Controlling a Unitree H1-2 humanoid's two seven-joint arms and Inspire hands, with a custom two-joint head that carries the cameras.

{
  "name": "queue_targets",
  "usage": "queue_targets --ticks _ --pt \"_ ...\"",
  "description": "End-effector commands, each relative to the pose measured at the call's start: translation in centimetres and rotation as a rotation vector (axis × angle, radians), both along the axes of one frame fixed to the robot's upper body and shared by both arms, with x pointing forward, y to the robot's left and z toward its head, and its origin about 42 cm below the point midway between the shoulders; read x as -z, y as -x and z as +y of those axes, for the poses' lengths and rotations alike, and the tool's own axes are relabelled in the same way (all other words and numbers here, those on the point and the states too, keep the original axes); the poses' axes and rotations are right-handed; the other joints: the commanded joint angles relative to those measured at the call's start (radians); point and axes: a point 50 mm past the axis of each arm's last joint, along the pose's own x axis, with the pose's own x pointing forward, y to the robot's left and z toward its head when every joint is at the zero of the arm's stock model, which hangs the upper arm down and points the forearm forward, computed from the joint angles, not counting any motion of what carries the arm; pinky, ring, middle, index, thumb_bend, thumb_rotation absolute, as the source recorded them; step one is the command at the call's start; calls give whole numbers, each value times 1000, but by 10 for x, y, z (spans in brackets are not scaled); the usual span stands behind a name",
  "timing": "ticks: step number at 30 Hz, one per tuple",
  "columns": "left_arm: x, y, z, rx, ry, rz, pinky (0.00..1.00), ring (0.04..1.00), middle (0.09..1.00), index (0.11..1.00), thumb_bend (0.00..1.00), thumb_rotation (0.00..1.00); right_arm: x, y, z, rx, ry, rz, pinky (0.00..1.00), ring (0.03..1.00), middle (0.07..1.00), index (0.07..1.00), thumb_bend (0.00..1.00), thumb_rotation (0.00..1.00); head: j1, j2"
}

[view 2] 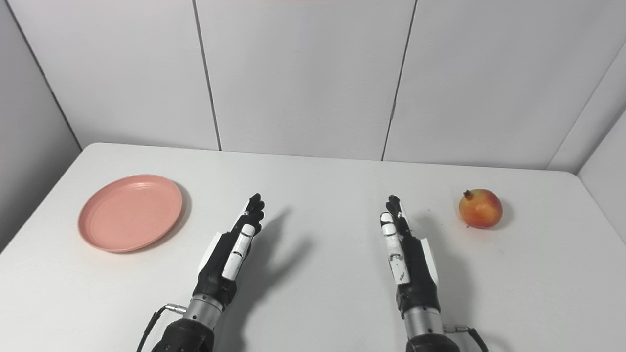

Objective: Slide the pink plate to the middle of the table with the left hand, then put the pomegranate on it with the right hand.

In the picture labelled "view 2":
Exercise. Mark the pink plate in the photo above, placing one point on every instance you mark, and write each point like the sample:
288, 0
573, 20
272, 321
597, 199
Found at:
130, 213

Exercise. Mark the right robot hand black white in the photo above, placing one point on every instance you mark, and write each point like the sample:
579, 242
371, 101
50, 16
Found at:
415, 264

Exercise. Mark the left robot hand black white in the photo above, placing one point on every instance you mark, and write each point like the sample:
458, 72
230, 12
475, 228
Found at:
221, 264

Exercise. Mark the red yellow pomegranate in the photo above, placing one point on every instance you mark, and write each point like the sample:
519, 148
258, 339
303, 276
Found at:
480, 208

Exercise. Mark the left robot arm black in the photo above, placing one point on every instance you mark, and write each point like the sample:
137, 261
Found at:
193, 325

